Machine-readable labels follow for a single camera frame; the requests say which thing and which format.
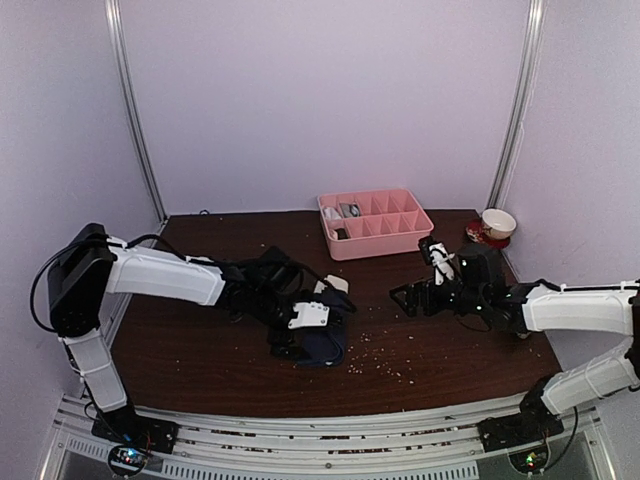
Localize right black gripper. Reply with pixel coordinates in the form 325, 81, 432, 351
389, 274, 487, 319

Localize navy and cream underwear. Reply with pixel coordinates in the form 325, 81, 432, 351
295, 275, 356, 368

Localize pink divided organizer box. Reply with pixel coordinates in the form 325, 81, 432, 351
317, 188, 434, 261

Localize grey boxer briefs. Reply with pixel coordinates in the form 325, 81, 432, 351
339, 202, 362, 218

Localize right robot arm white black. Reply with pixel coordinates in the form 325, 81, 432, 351
389, 236, 639, 452

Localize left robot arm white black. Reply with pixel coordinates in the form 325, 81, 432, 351
37, 223, 356, 454

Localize red patterned saucer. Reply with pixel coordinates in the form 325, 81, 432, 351
465, 218, 511, 250

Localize black item in box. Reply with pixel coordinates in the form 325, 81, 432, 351
332, 228, 350, 241

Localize white ceramic bowl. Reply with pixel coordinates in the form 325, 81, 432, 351
481, 208, 517, 240

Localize white rolled item in box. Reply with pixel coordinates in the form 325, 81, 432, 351
322, 206, 343, 222

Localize left round controller board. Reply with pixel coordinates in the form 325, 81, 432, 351
107, 445, 150, 476

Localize round controller board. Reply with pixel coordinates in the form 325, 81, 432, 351
107, 445, 150, 476
509, 448, 550, 474

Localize right round controller board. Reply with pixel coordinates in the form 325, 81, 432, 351
509, 448, 550, 474

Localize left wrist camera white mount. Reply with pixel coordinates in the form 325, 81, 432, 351
287, 302, 330, 330

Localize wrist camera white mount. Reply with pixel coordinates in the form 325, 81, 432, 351
287, 302, 330, 330
418, 235, 456, 286

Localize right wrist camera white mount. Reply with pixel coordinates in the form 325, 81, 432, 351
418, 235, 456, 286

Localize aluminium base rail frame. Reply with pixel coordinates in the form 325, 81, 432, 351
35, 395, 621, 479

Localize right aluminium corner post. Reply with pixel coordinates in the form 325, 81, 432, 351
486, 0, 546, 208

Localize aluminium corner post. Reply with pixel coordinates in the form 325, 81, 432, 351
486, 0, 546, 208
104, 0, 168, 223

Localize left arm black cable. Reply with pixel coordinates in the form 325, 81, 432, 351
30, 233, 211, 334

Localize left aluminium corner post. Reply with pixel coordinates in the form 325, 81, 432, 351
104, 0, 168, 223

